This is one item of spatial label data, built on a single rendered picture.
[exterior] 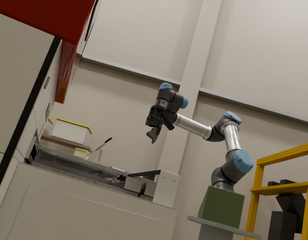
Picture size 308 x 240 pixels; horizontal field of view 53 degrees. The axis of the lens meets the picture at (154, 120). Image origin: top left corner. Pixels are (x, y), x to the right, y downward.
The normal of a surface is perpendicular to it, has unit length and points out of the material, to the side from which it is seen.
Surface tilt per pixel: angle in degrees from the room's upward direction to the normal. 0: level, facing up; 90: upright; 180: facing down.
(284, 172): 90
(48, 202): 90
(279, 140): 90
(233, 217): 90
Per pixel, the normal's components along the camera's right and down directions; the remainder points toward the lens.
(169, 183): 0.33, -0.20
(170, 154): 0.07, -0.28
